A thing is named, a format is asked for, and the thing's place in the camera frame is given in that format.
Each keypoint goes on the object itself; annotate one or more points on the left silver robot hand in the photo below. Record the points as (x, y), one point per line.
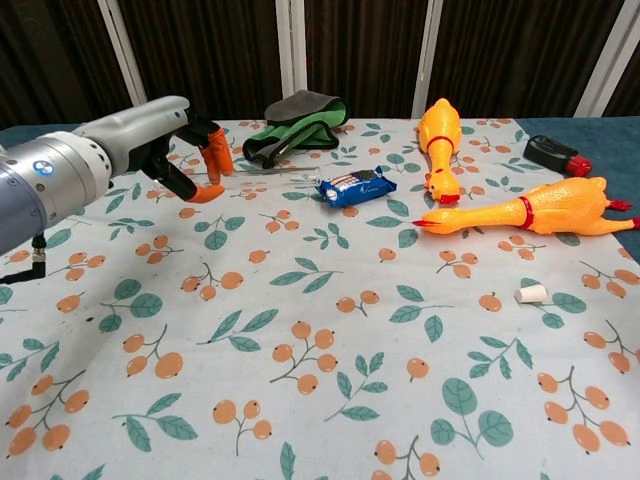
(140, 130)

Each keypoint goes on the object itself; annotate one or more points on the transparent glass test tube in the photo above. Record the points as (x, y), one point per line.
(280, 171)

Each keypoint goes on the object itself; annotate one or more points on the small white stopper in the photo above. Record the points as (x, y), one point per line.
(531, 294)

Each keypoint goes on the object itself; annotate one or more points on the green and grey cloth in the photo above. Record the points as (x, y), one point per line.
(295, 137)

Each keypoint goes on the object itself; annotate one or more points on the blue cookie packet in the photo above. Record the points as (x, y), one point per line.
(355, 187)

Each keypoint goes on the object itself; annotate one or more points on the floral fruit-print tablecloth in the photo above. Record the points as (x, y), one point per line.
(320, 350)

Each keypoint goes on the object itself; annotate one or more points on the small yellow rubber chicken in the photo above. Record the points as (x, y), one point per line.
(440, 145)

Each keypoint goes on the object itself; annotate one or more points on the black and red device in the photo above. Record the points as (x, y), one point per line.
(547, 150)

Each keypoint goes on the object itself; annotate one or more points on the large yellow rubber chicken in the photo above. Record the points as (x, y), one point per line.
(550, 207)

